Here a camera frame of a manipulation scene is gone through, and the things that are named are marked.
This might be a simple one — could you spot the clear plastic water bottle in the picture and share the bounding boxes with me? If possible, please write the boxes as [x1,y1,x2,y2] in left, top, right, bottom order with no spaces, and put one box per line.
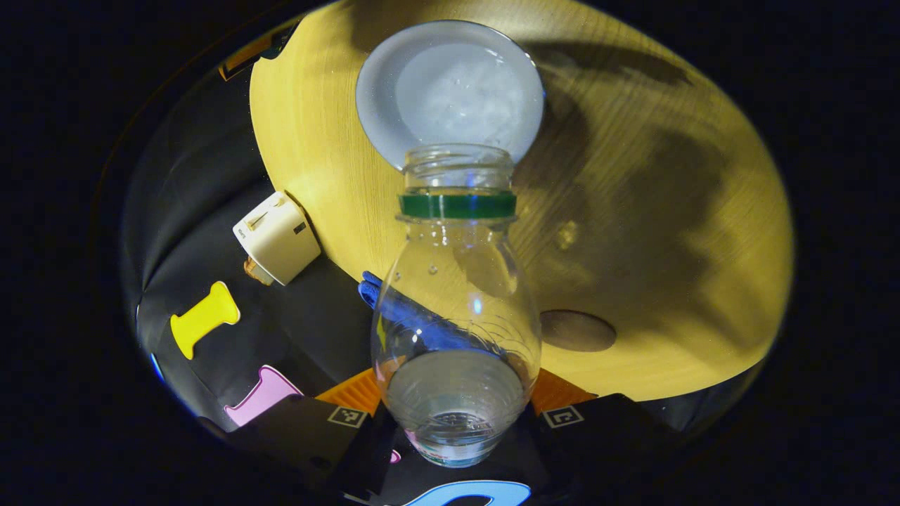
[371,144,542,468]

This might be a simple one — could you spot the blue folded towel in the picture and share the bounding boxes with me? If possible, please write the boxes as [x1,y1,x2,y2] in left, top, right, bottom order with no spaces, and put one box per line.
[357,271,394,313]

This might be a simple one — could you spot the black backdrop cloth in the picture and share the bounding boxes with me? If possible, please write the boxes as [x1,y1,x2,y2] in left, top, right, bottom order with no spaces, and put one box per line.
[120,18,767,506]

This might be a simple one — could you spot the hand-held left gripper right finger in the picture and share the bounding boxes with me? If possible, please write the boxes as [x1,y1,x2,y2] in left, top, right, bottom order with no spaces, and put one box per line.
[492,367,686,493]

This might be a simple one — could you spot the blue ceramic teacup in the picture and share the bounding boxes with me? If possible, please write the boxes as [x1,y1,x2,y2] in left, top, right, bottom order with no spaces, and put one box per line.
[355,20,546,173]

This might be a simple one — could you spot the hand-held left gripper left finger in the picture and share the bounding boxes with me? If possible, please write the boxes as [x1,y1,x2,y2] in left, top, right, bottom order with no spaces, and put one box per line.
[225,367,398,496]

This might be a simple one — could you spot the white toaster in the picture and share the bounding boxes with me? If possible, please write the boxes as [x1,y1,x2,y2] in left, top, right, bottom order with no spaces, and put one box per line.
[233,191,322,287]

